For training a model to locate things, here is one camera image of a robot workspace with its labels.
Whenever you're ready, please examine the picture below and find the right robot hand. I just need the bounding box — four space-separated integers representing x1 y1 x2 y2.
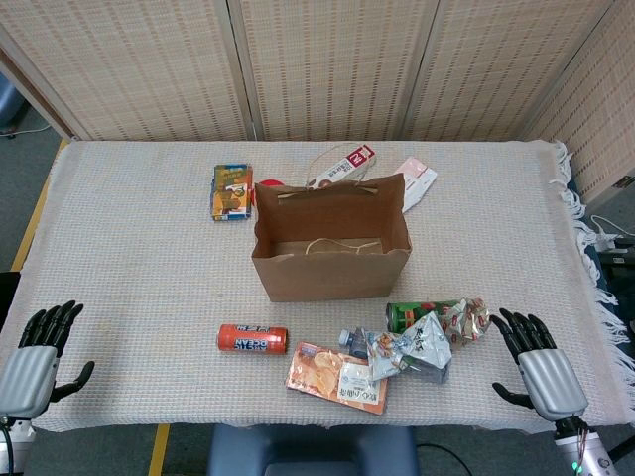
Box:
489 307 590 422

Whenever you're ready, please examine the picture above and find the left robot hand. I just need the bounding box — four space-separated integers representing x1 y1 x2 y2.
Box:
0 299 96 420

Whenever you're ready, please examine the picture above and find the foil wrapper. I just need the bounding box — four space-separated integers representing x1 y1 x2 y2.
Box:
439 296 492 351

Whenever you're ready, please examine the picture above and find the silver snack bag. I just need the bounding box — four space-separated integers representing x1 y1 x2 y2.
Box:
365 310 453 383

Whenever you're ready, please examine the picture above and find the green chips canister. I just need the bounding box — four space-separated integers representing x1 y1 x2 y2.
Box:
386 299 462 334

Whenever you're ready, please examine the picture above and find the clear plastic water bottle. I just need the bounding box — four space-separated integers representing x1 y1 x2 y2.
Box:
338 326 451 386

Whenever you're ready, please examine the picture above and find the orange cookie box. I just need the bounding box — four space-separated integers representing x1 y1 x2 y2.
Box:
284 340 391 416

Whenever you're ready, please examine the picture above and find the brown paper bag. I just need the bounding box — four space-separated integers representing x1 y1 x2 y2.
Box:
250 143 413 304

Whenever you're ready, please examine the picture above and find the black object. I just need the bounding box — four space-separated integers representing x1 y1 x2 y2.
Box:
0 271 20 331

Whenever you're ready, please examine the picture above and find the black equipment box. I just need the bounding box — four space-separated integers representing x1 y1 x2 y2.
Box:
594 250 635 295

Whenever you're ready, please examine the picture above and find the white woven tablecloth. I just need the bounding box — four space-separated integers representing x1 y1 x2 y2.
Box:
0 138 635 435

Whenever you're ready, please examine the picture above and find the orange Arctic Ocean can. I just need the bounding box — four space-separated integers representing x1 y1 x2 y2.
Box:
216 322 290 355

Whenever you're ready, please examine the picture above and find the blue padded seat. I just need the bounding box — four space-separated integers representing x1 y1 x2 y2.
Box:
206 423 421 476

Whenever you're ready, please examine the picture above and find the pink white pouch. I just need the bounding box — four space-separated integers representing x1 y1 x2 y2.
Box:
394 156 439 214

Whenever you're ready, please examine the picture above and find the yellow blue snack box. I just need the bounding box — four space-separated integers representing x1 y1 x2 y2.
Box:
207 163 254 223

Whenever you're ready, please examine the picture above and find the blue grey chair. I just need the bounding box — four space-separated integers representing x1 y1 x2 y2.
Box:
0 73 26 134

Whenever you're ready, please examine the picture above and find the red white carton box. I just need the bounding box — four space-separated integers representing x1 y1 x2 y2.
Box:
303 142 379 192

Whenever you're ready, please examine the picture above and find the bamboo folding screen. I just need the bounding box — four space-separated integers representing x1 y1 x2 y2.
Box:
0 0 635 204

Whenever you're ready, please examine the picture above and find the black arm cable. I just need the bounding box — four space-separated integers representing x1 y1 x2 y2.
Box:
415 442 473 476

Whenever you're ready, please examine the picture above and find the white floor cable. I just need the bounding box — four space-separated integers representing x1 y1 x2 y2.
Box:
0 122 52 139

